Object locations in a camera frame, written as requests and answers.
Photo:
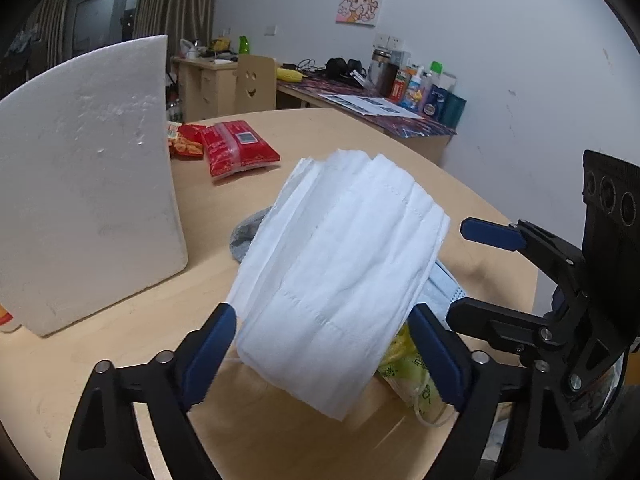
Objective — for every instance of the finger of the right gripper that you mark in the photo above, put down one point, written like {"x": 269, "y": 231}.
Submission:
{"x": 492, "y": 233}
{"x": 504, "y": 329}

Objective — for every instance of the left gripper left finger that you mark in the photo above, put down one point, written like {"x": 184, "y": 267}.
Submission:
{"x": 104, "y": 441}

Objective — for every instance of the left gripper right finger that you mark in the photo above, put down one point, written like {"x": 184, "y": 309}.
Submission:
{"x": 488, "y": 389}

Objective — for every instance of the green yellow plastic bag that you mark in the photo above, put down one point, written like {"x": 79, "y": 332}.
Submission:
{"x": 404, "y": 370}

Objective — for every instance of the white face mask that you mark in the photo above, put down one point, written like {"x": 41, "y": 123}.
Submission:
{"x": 332, "y": 273}

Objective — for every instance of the grey cloth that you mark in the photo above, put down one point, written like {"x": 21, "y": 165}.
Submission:
{"x": 244, "y": 233}

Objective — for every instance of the blue face mask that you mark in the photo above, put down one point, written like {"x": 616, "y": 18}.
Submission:
{"x": 440, "y": 292}

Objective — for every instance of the plastic jar orange label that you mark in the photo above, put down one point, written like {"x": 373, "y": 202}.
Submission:
{"x": 8, "y": 324}

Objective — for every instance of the teal cup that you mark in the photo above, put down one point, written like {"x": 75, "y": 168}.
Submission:
{"x": 452, "y": 111}

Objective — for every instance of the white styrofoam box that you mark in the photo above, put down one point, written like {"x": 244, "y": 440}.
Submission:
{"x": 89, "y": 214}

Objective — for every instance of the white printed paper sheet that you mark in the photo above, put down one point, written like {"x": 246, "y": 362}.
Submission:
{"x": 369, "y": 106}

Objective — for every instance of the dark glass jar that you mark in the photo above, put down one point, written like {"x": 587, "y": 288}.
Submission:
{"x": 382, "y": 72}

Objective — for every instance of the wooden desk with cloth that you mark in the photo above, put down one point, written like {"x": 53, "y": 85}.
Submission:
{"x": 422, "y": 135}

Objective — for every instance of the black headphones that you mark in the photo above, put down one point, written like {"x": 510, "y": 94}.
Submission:
{"x": 347, "y": 72}

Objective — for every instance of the red orange snack bag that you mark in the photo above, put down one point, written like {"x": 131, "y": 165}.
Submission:
{"x": 185, "y": 141}

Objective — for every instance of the wooden smiley chair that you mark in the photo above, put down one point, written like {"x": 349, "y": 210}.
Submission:
{"x": 256, "y": 84}

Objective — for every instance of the small wooden desk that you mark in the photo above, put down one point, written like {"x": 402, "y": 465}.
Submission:
{"x": 206, "y": 89}

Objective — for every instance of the brown curtain left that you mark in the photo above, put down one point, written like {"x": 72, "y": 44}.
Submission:
{"x": 49, "y": 20}

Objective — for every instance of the brown curtain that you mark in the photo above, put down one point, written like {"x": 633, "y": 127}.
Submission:
{"x": 177, "y": 19}
{"x": 49, "y": 20}

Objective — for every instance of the glass balcony door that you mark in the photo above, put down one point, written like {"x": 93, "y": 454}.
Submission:
{"x": 93, "y": 24}

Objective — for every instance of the brown curtain right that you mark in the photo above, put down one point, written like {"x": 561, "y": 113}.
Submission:
{"x": 177, "y": 19}

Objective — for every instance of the cartoon girl wall picture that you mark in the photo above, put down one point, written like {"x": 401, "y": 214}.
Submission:
{"x": 358, "y": 12}

